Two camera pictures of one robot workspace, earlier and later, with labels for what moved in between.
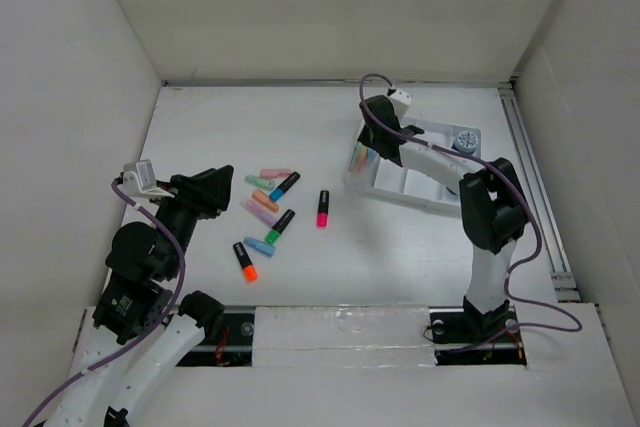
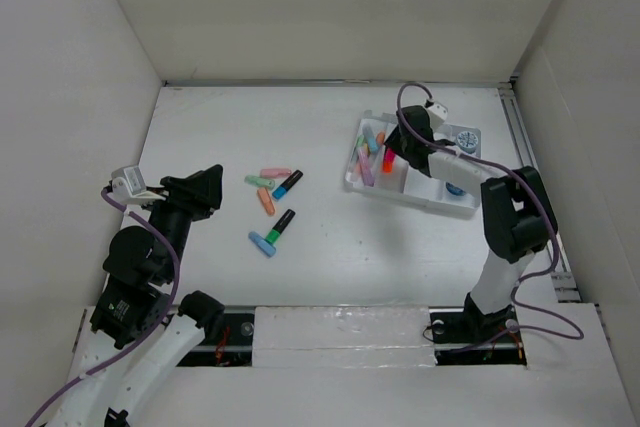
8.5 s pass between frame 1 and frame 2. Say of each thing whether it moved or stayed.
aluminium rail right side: stayed
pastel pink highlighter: stayed
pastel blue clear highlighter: moved
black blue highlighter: stayed
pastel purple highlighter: moved
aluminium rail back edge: stayed
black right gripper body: moved
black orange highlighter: moved
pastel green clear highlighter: moved
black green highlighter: stayed
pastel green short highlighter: stayed
